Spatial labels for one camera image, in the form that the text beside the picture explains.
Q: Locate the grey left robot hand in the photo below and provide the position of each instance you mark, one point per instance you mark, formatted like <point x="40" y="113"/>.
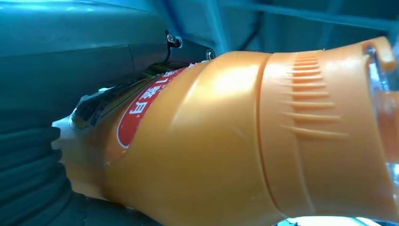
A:
<point x="78" y="56"/>

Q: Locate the orange plastic bottle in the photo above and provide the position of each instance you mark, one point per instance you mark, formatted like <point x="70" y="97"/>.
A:
<point x="218" y="140"/>

